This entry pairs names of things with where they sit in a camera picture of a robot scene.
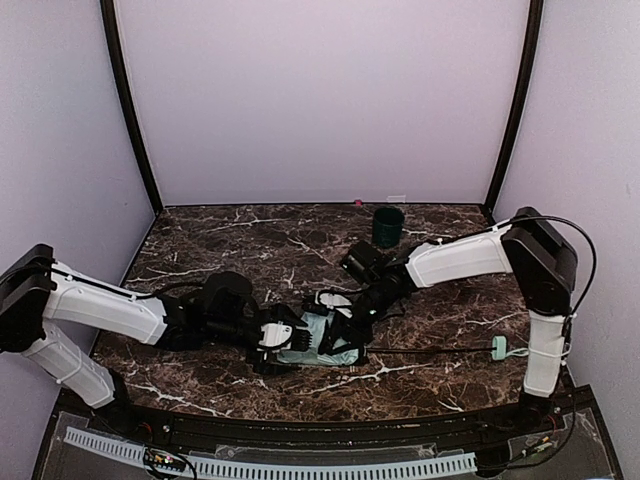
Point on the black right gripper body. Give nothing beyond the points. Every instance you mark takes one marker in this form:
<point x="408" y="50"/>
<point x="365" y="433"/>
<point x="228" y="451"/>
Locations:
<point x="344" y="327"/>

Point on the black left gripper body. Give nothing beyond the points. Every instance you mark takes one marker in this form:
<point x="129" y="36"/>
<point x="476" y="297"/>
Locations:
<point x="270" y="347"/>

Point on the mint green folding umbrella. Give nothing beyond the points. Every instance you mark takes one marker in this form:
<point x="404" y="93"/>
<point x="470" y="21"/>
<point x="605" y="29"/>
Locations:
<point x="498" y="350"/>

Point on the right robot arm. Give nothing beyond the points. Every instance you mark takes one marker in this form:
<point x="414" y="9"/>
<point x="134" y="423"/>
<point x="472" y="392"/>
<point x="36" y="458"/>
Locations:
<point x="526" y="246"/>

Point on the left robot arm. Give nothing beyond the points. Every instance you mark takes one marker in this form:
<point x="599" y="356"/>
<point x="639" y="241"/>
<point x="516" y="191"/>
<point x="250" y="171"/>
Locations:
<point x="37" y="292"/>

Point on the black cylindrical cup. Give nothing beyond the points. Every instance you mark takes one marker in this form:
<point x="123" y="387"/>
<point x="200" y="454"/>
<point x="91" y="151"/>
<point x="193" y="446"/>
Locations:
<point x="387" y="227"/>

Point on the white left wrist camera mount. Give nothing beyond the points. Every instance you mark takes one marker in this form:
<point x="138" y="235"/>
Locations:
<point x="276" y="337"/>

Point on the black curved front rail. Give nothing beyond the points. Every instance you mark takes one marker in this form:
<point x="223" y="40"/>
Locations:
<point x="482" y="429"/>

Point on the grey slotted cable duct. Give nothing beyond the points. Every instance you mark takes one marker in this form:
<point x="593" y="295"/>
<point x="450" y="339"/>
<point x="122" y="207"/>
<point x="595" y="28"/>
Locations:
<point x="247" y="463"/>

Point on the right black frame post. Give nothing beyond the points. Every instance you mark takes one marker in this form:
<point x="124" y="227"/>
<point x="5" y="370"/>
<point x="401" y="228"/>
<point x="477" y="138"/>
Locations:
<point x="521" y="88"/>

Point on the black frame post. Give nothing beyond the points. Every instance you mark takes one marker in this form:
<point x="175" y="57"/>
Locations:
<point x="128" y="109"/>
<point x="521" y="88"/>

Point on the left black frame post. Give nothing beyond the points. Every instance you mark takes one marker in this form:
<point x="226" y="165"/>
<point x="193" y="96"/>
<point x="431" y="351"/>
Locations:
<point x="128" y="109"/>

